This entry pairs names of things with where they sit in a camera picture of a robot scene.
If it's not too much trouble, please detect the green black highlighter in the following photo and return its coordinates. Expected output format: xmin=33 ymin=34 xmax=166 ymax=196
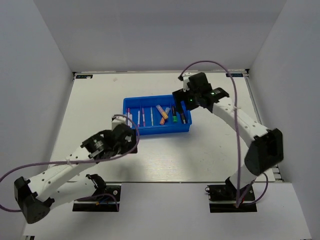
xmin=171 ymin=106 xmax=178 ymax=123

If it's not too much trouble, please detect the orange clear-cap highlighter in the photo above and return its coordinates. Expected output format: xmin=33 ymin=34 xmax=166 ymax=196
xmin=159 ymin=107 xmax=170 ymax=125

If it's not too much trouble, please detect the yellow pink clear highlighter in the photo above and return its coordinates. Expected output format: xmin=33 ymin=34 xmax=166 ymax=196
xmin=156 ymin=104 xmax=168 ymax=120

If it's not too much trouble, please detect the white pen magenta cap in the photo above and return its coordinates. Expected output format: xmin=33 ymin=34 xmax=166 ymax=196
xmin=137 ymin=110 xmax=141 ymax=127

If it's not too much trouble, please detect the thin yellow highlighter pen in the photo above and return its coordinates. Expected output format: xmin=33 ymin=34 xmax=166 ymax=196
xmin=150 ymin=106 xmax=154 ymax=126

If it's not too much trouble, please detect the white pen purple cap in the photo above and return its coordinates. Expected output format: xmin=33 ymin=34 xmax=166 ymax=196
xmin=127 ymin=108 xmax=131 ymax=119

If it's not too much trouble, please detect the thin red highlighter pen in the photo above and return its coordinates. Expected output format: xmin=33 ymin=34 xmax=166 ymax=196
xmin=141 ymin=107 xmax=146 ymax=127

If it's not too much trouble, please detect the white pen red cap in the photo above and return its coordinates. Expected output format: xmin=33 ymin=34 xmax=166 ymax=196
xmin=129 ymin=113 xmax=133 ymax=125

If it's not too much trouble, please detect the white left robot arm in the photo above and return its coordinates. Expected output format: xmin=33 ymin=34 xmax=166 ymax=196
xmin=14 ymin=123 xmax=138 ymax=224

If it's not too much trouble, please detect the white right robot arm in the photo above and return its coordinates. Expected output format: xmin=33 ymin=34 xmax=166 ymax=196
xmin=172 ymin=72 xmax=284 ymax=205

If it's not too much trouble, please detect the blue plastic compartment tray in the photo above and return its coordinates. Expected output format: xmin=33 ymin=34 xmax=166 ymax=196
xmin=122 ymin=94 xmax=192 ymax=136

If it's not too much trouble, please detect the right black corner label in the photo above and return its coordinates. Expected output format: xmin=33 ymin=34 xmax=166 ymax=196
xmin=225 ymin=73 xmax=244 ymax=78

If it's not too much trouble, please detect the black corner label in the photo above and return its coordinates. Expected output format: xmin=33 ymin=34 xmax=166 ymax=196
xmin=225 ymin=73 xmax=244 ymax=78
xmin=75 ymin=74 xmax=93 ymax=79

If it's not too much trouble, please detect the left black corner label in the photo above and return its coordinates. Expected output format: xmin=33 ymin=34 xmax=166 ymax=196
xmin=75 ymin=74 xmax=93 ymax=79

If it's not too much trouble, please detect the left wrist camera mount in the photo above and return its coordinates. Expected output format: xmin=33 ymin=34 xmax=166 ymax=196
xmin=111 ymin=115 xmax=127 ymax=130

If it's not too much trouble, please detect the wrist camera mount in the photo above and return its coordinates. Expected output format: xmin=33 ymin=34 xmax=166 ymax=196
xmin=178 ymin=72 xmax=191 ymax=92
xmin=111 ymin=115 xmax=127 ymax=130

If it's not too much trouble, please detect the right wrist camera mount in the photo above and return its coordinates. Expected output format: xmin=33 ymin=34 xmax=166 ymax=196
xmin=178 ymin=72 xmax=191 ymax=92

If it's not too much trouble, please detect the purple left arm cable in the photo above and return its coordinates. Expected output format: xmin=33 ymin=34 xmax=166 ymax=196
xmin=0 ymin=114 xmax=141 ymax=213

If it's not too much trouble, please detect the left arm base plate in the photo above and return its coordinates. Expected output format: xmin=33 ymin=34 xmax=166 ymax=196
xmin=72 ymin=183 xmax=122 ymax=213

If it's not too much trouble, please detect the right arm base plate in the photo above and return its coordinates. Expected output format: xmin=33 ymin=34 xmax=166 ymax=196
xmin=205 ymin=184 xmax=258 ymax=213

